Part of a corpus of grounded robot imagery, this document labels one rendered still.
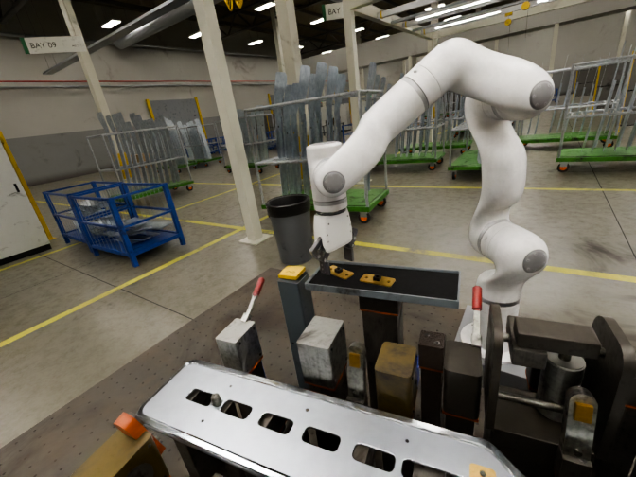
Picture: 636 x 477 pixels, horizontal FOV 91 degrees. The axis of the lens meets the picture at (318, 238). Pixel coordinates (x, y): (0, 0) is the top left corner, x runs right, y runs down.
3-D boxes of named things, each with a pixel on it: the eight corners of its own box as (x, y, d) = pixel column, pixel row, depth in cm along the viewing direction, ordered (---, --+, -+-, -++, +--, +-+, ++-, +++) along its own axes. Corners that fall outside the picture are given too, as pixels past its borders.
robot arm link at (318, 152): (350, 200, 73) (343, 191, 81) (344, 141, 68) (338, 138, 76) (314, 204, 72) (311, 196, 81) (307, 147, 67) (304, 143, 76)
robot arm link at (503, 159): (494, 274, 86) (462, 250, 101) (536, 263, 87) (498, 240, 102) (492, 79, 66) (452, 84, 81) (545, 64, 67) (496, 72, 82)
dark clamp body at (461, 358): (438, 491, 75) (441, 369, 60) (442, 445, 84) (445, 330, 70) (472, 503, 71) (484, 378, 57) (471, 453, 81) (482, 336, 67)
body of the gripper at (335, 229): (334, 199, 84) (339, 237, 88) (306, 209, 78) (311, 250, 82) (355, 202, 78) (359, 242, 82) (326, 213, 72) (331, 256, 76)
